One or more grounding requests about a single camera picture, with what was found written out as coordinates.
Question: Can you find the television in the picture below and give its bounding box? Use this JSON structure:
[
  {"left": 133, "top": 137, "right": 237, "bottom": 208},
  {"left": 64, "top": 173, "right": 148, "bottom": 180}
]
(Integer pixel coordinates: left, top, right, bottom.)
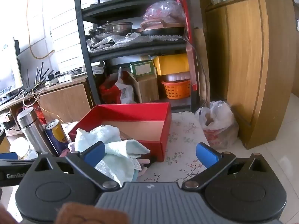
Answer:
[{"left": 0, "top": 37, "right": 24, "bottom": 94}]

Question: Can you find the blue and yellow can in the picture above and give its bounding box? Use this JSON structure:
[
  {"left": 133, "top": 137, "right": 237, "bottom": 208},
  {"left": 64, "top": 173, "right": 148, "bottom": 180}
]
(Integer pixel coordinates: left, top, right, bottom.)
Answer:
[{"left": 44, "top": 119, "right": 70, "bottom": 155}]

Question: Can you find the light blue towel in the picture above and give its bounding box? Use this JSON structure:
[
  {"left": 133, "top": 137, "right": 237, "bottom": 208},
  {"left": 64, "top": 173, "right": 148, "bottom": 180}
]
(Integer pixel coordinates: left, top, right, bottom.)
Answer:
[{"left": 74, "top": 125, "right": 122, "bottom": 153}]

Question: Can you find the red and white bag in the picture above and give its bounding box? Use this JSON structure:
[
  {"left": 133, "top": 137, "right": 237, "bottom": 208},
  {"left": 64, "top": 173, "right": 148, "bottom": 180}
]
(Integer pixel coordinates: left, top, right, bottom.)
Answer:
[{"left": 99, "top": 68, "right": 137, "bottom": 104}]

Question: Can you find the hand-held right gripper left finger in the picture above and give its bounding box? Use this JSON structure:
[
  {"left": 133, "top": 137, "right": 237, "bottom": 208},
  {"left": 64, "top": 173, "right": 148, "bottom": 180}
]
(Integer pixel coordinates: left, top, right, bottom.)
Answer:
[{"left": 28, "top": 142, "right": 120, "bottom": 191}]

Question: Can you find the black router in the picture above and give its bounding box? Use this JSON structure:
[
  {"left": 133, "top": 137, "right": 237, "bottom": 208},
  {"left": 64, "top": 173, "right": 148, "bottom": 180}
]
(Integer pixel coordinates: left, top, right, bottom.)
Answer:
[{"left": 26, "top": 62, "right": 55, "bottom": 91}]

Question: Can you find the red cardboard box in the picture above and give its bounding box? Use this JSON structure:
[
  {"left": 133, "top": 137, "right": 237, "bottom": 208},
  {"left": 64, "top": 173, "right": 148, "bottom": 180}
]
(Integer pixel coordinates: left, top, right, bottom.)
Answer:
[{"left": 68, "top": 103, "right": 172, "bottom": 162}]

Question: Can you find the brown clay pot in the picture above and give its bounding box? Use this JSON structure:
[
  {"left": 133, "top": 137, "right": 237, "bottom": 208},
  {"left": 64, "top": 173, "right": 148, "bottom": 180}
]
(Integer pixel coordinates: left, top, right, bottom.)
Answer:
[{"left": 140, "top": 19, "right": 185, "bottom": 29}]

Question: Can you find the pink cloth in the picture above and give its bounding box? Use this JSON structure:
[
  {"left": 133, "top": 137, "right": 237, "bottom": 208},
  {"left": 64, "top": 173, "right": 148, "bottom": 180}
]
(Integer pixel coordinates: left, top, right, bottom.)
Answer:
[{"left": 133, "top": 159, "right": 153, "bottom": 180}]

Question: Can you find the pink plastic bag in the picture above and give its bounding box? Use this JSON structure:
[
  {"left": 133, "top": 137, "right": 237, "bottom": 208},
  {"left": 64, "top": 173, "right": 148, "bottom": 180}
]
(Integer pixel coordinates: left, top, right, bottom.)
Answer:
[{"left": 143, "top": 0, "right": 186, "bottom": 24}]

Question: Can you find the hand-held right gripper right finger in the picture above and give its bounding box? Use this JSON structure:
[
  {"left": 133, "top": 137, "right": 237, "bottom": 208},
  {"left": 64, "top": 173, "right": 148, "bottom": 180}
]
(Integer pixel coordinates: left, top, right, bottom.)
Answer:
[{"left": 182, "top": 143, "right": 271, "bottom": 190}]

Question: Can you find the clear plastic jar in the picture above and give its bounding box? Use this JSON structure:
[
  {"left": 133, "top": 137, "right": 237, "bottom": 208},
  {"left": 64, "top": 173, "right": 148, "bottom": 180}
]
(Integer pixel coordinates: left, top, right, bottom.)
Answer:
[{"left": 9, "top": 137, "right": 38, "bottom": 160}]

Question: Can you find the yellow box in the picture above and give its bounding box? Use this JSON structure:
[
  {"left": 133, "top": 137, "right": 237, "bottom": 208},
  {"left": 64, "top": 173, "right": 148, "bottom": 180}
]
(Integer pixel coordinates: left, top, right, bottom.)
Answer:
[{"left": 153, "top": 54, "right": 190, "bottom": 76}]

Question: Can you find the brown cardboard box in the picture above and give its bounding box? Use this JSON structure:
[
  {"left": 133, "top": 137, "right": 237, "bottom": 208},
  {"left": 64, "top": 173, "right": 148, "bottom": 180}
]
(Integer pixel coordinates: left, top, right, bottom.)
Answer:
[{"left": 133, "top": 73, "right": 160, "bottom": 103}]

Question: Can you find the black frying pan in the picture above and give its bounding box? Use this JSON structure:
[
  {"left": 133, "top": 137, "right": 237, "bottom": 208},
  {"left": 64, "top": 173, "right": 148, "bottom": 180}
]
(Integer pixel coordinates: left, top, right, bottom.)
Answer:
[{"left": 137, "top": 27, "right": 186, "bottom": 36}]

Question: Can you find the yellow cable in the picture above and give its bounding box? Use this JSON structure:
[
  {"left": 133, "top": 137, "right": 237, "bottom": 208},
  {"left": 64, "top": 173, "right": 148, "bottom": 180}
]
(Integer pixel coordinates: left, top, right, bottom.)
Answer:
[{"left": 26, "top": 0, "right": 55, "bottom": 60}]

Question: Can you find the brown fuzzy cloth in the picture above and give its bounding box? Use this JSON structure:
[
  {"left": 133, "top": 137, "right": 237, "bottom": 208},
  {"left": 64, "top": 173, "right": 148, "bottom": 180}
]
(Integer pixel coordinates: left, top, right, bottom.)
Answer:
[{"left": 56, "top": 203, "right": 130, "bottom": 224}]

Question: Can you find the bubble wrap sheet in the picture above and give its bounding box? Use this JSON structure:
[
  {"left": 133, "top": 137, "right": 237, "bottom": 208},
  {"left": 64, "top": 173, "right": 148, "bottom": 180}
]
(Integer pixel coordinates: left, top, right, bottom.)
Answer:
[{"left": 86, "top": 33, "right": 142, "bottom": 52}]

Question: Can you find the orange plastic basket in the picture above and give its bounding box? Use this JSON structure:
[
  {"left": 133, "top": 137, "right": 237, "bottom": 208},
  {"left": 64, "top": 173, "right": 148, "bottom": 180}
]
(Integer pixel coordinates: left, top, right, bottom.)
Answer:
[{"left": 161, "top": 79, "right": 191, "bottom": 99}]

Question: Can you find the floral tablecloth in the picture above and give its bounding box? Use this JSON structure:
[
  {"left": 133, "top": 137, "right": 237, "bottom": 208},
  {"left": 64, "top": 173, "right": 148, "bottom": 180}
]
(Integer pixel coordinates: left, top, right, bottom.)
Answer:
[{"left": 63, "top": 111, "right": 211, "bottom": 185}]

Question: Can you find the red flat board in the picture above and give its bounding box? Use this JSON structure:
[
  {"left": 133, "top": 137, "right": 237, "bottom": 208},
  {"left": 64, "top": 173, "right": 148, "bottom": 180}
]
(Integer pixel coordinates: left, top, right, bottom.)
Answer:
[{"left": 176, "top": 0, "right": 199, "bottom": 91}]

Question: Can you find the wooden television stand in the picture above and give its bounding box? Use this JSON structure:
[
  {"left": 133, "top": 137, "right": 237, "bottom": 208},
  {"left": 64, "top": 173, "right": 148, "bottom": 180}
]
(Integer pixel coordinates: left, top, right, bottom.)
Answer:
[{"left": 0, "top": 77, "right": 94, "bottom": 143}]

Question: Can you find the black metal shelf rack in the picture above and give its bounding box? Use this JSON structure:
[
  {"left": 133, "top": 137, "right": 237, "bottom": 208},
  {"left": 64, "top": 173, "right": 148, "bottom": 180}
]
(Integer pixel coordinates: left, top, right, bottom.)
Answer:
[{"left": 73, "top": 0, "right": 206, "bottom": 112}]

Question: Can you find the white power adapter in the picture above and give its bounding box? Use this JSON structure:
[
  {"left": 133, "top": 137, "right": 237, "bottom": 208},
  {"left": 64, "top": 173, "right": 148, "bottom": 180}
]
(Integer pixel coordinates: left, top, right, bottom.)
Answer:
[{"left": 58, "top": 74, "right": 73, "bottom": 83}]

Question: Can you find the pale green towel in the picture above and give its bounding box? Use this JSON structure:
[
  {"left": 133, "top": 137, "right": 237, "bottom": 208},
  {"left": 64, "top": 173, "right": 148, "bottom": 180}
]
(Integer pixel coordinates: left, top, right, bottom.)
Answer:
[{"left": 95, "top": 139, "right": 151, "bottom": 187}]

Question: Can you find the steel pot with lid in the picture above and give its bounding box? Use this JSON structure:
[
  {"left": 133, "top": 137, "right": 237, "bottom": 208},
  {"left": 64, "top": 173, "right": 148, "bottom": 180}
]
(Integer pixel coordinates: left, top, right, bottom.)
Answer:
[{"left": 88, "top": 21, "right": 133, "bottom": 40}]

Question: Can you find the wooden cabinet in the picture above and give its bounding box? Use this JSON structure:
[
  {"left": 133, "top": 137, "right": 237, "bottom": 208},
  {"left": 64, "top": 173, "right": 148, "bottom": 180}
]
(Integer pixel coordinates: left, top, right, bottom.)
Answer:
[{"left": 204, "top": 0, "right": 299, "bottom": 150}]

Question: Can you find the stainless steel thermos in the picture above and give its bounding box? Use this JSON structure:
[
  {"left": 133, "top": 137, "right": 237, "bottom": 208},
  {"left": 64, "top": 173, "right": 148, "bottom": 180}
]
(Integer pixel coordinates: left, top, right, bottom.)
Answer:
[{"left": 17, "top": 108, "right": 56, "bottom": 157}]

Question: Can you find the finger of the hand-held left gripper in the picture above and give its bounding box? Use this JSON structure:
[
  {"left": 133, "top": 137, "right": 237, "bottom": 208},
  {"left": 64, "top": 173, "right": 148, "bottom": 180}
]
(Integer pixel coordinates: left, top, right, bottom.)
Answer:
[{"left": 0, "top": 152, "right": 38, "bottom": 167}]

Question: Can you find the green box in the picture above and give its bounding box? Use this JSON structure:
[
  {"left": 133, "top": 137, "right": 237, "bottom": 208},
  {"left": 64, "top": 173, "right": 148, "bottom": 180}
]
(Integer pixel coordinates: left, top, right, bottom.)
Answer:
[{"left": 130, "top": 60, "right": 155, "bottom": 77}]

